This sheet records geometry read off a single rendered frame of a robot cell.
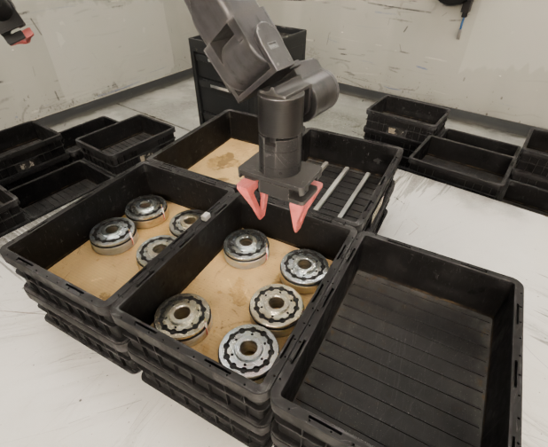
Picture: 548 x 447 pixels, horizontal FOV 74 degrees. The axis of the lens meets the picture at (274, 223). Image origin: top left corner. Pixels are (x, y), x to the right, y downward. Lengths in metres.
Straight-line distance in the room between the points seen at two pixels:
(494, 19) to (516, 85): 0.55
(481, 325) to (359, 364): 0.26
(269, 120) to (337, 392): 0.44
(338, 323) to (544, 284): 0.62
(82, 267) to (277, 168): 0.57
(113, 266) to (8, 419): 0.33
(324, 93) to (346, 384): 0.46
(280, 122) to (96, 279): 0.57
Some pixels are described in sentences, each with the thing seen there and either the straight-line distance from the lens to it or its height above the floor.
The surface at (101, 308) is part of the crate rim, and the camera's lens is 0.68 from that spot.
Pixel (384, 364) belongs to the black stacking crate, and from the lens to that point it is 0.70.
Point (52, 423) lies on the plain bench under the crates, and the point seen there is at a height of 0.70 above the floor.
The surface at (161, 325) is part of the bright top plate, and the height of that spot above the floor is 0.86.
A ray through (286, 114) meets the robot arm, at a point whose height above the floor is 1.24.
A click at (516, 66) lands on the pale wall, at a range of 3.76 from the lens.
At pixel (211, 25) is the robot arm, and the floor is 1.33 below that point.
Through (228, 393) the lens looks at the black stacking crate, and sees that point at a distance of 0.61.
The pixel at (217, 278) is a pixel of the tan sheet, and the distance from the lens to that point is 0.80.
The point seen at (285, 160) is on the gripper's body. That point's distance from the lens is 0.47.
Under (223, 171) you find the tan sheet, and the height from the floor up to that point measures 0.83.
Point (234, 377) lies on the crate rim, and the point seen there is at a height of 0.93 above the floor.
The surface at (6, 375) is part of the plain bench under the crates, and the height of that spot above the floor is 0.70.
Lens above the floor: 1.42
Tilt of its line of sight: 39 degrees down
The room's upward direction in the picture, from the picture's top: straight up
